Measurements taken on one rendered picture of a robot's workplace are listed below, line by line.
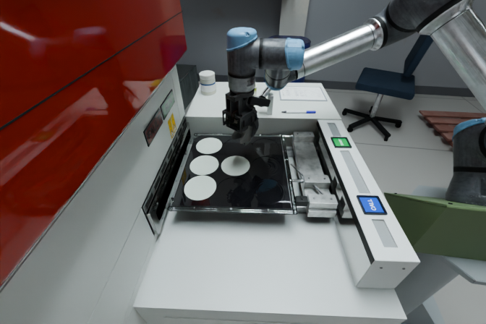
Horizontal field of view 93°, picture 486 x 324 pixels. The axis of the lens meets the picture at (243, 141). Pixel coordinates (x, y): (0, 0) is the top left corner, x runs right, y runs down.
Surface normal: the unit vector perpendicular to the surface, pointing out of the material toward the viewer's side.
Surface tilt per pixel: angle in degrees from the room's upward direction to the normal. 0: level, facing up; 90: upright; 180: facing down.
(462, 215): 90
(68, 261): 90
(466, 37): 76
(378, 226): 0
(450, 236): 90
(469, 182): 55
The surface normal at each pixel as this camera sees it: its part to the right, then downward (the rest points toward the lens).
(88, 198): 1.00, 0.02
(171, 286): 0.00, -0.79
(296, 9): -0.15, 0.61
